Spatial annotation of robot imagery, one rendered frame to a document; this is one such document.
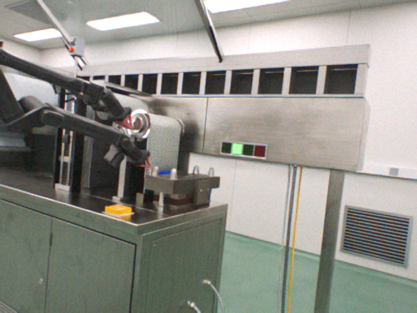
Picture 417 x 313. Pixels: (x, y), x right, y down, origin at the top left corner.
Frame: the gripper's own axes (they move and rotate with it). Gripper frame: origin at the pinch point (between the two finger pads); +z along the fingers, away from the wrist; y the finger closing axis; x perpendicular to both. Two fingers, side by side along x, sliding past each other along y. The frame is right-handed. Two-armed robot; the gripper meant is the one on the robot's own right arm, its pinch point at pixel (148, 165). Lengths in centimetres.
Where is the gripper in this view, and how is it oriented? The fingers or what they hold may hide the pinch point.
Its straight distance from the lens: 147.3
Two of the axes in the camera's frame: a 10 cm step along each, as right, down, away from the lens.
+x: 3.5, -8.5, 3.9
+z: 4.0, 5.1, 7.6
